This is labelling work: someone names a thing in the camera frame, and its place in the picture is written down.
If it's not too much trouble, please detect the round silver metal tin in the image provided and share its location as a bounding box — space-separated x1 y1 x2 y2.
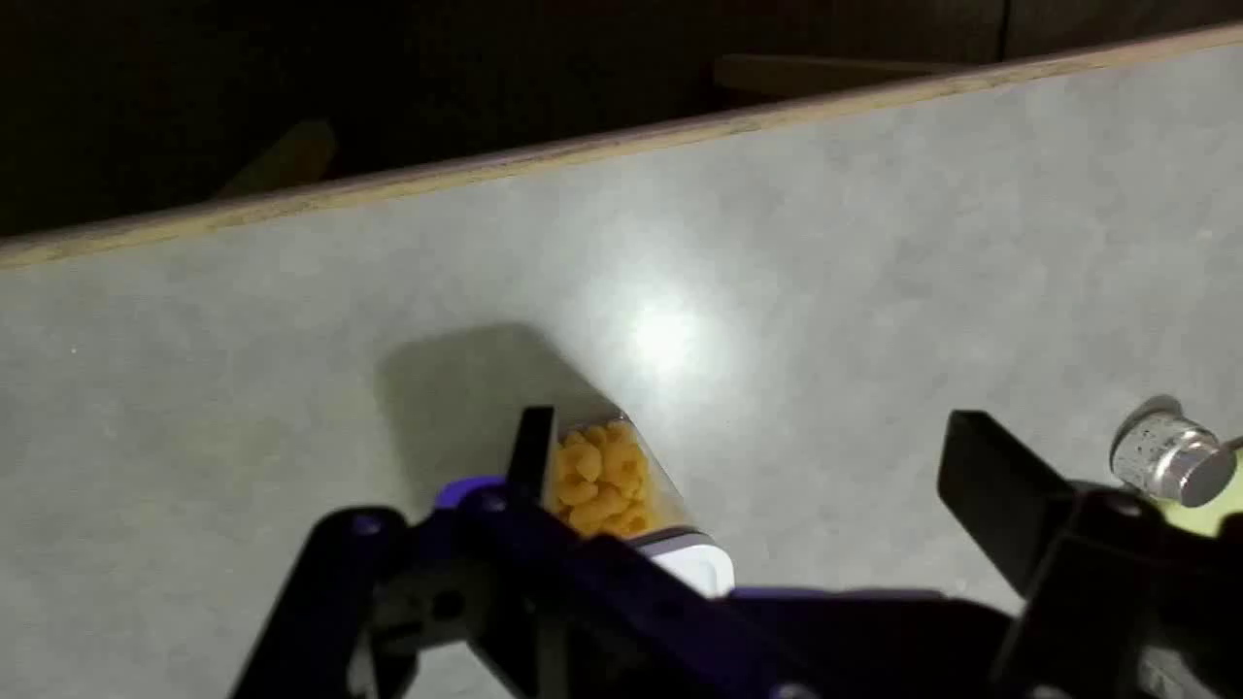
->
1106 392 1238 509

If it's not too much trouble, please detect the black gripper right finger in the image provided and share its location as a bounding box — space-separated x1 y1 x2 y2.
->
938 406 1243 699

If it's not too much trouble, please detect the clear container of yellow snacks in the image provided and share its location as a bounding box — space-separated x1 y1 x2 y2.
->
544 420 662 544

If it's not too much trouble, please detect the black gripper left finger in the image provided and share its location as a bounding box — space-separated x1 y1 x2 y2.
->
228 405 781 699

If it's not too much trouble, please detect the clear plastic food container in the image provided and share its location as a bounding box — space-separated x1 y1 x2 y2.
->
541 384 739 603

